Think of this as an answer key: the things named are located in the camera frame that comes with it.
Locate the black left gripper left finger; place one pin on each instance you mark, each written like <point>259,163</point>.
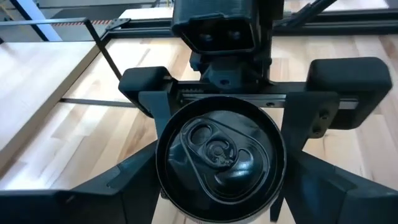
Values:
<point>93,205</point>

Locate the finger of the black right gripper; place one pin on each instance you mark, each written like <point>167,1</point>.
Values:
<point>143,84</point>
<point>348,90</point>

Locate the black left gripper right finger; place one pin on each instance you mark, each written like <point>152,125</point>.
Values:
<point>335,205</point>

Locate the white Celsius Peach Vibe can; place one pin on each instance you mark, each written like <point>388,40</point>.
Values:
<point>217,155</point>

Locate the wooden shelf with black legs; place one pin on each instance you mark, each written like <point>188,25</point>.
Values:
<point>37,93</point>

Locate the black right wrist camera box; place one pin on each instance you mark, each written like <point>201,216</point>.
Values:
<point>214,28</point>

